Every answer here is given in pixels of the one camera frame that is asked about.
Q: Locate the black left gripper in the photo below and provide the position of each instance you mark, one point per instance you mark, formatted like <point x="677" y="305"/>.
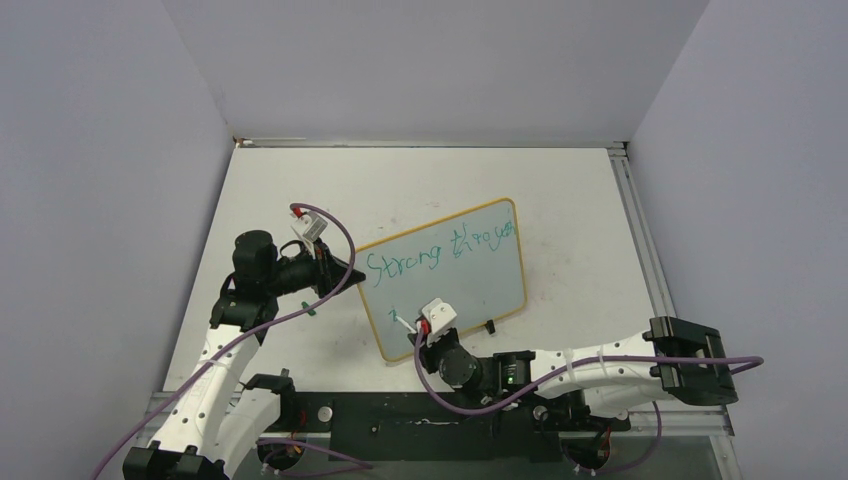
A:
<point x="327" y="270"/>

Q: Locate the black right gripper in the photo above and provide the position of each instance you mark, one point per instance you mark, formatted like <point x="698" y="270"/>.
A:
<point x="428" y="351"/>

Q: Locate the white green whiteboard marker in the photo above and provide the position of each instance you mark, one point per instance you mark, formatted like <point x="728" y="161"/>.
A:
<point x="409" y="327"/>

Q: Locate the green marker cap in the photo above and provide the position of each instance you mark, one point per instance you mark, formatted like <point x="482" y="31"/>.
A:
<point x="309" y="311"/>

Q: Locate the yellow framed whiteboard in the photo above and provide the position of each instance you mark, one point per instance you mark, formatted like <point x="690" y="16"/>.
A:
<point x="472" y="260"/>

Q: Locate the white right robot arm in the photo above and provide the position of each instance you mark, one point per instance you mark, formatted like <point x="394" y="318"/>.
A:
<point x="673" y="358"/>

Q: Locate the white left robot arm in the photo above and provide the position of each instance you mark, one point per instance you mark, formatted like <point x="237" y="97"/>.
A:
<point x="204" y="435"/>

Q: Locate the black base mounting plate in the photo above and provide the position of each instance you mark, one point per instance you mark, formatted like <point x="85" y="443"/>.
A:
<point x="396" y="426"/>

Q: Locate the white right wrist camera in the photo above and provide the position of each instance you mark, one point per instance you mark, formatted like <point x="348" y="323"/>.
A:
<point x="439" y="317"/>

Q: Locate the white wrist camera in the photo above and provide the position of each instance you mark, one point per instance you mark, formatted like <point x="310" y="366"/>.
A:
<point x="307" y="225"/>
<point x="439" y="317"/>

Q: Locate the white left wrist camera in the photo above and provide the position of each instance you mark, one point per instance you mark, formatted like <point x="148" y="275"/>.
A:
<point x="307" y="225"/>

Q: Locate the aluminium rail right side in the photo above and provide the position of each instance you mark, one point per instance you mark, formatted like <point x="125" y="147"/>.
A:
<point x="647" y="253"/>

